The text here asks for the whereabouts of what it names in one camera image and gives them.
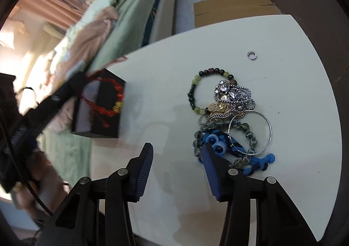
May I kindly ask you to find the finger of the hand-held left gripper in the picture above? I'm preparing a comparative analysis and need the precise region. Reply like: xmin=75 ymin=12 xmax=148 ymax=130
xmin=18 ymin=72 xmax=89 ymax=132

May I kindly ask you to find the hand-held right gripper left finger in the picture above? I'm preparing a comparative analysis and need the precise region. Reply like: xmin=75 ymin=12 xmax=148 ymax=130
xmin=35 ymin=142 xmax=154 ymax=246

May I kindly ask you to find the bed with green sheet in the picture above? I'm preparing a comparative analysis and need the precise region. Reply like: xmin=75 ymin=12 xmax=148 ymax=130
xmin=35 ymin=0 xmax=169 ymax=181

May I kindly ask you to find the white mattress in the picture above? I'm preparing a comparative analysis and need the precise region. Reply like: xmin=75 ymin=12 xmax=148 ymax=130
xmin=149 ymin=0 xmax=179 ymax=45

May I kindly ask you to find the grey glass bead bracelet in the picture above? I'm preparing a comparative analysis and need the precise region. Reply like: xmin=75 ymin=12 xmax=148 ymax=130
xmin=193 ymin=122 xmax=258 ymax=169

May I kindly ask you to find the flat brown cardboard sheet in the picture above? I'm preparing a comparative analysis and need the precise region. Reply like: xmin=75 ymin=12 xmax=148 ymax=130
xmin=193 ymin=0 xmax=281 ymax=28

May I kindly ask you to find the dark and green bead bracelet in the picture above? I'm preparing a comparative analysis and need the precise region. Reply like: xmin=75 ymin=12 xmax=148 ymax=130
xmin=188 ymin=67 xmax=238 ymax=116

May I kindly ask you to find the silver bangle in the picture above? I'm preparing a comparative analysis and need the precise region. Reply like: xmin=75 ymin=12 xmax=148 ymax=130
xmin=228 ymin=110 xmax=272 ymax=154

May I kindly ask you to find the pink cloth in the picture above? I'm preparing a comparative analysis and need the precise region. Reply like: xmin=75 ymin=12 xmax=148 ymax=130
xmin=41 ymin=6 xmax=119 ymax=85

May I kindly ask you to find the blue braided cord bracelet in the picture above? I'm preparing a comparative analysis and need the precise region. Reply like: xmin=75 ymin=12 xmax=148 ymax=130
xmin=198 ymin=130 xmax=276 ymax=174

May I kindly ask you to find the pink window curtain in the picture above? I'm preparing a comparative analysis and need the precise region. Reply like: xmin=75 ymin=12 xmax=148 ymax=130
xmin=8 ymin=0 xmax=88 ymax=34

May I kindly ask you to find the silver chain with rhinestone flower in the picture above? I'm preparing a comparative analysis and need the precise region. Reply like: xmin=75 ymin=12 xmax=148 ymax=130
xmin=213 ymin=80 xmax=255 ymax=121

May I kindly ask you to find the red cord bracelet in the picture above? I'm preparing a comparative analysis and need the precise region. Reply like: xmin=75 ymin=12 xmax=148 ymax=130
xmin=82 ymin=56 xmax=128 ymax=128

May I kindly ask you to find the black jewelry box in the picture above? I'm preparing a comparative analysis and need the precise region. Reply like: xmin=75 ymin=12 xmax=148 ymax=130
xmin=71 ymin=68 xmax=127 ymax=139

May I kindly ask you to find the gold flower pendant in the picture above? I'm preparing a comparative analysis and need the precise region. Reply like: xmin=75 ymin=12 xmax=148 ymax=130
xmin=207 ymin=102 xmax=229 ymax=114

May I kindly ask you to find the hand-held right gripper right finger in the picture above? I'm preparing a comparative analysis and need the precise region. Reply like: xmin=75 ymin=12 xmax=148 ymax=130
xmin=201 ymin=143 xmax=318 ymax=246

